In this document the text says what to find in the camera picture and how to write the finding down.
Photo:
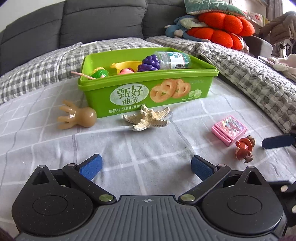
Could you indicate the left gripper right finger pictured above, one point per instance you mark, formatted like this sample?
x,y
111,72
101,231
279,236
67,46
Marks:
x,y
210,175

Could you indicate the white bookshelf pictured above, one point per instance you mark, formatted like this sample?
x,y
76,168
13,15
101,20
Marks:
x,y
262,12

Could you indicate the dark grey sofa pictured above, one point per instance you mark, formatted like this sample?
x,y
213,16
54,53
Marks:
x,y
69,22

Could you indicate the grey chair with jacket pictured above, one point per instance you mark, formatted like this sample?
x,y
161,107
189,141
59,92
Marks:
x,y
272,35

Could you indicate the cotton swab jar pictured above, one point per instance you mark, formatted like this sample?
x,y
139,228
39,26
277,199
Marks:
x,y
173,60

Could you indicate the tan toy octopus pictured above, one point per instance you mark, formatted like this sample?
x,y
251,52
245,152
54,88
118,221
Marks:
x,y
85,117

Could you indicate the green plastic cookie box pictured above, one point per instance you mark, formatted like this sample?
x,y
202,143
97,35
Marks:
x,y
121,93

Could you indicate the red brown toy figure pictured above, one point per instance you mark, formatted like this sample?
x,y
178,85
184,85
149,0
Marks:
x,y
244,148

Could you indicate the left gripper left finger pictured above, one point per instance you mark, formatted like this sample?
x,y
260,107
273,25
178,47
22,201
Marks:
x,y
81,176

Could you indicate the red flower cushion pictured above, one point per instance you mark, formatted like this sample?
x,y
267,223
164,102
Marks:
x,y
223,29

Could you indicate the light grey grid blanket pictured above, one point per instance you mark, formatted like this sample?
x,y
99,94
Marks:
x,y
152,162

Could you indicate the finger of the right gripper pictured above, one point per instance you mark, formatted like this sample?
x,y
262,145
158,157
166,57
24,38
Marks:
x,y
278,141

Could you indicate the blue plush monkey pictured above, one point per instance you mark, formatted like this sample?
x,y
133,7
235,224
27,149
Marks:
x,y
182,25

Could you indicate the grey patterned quilt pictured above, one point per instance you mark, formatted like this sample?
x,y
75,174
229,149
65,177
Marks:
x,y
272,92

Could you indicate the grey checkered quilt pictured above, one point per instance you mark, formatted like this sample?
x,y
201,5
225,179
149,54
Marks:
x,y
55,66

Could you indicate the green yellow toy corn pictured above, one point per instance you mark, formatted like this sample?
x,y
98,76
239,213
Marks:
x,y
99,72

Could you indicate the yellow toy pot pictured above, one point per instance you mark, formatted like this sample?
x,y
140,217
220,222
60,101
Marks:
x,y
126,64

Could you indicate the green snowflake pillow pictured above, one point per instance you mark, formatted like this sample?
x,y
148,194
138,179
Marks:
x,y
196,7

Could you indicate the purple toy grapes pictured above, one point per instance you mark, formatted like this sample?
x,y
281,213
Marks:
x,y
149,63

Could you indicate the pink toy case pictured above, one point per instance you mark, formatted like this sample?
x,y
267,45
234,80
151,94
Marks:
x,y
229,130

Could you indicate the white starfish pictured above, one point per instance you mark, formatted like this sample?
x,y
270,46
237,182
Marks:
x,y
147,118

